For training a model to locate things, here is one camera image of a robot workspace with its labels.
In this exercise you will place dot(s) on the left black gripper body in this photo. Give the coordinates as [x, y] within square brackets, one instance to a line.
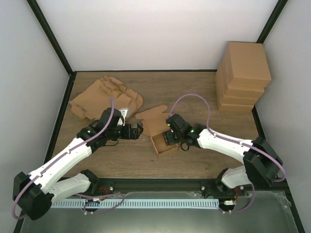
[128, 135]

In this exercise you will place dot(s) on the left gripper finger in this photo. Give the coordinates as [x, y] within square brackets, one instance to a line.
[137, 135]
[139, 128]

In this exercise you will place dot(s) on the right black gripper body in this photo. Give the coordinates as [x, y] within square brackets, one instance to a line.
[172, 141]

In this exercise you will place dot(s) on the brown cardboard box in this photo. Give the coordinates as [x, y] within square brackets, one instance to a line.
[154, 124]

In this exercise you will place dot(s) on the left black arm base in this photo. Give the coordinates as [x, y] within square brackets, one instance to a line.
[95, 188]

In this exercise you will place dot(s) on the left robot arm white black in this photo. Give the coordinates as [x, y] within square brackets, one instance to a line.
[37, 191]

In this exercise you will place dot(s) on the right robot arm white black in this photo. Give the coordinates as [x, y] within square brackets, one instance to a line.
[260, 163]

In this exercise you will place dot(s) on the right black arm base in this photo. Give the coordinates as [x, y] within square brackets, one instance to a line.
[224, 184]

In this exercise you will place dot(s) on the bottom folded cardboard box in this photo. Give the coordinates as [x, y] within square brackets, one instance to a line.
[234, 108]

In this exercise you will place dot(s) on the folded cardboard box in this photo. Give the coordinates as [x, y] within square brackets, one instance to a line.
[246, 65]
[234, 108]
[232, 100]
[240, 92]

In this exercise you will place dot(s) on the top folded cardboard box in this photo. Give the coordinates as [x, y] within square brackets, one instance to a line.
[246, 65]

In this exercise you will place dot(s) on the stack of flat cardboard blanks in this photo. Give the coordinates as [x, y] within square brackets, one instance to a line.
[90, 104]

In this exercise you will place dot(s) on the clear acrylic plate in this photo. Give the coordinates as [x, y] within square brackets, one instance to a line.
[269, 213]

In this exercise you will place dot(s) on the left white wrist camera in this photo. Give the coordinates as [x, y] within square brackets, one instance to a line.
[124, 115]

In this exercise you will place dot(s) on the black aluminium frame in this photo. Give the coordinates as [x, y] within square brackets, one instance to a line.
[155, 184]

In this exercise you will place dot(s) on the light blue slotted cable duct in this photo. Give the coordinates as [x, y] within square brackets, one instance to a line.
[139, 204]

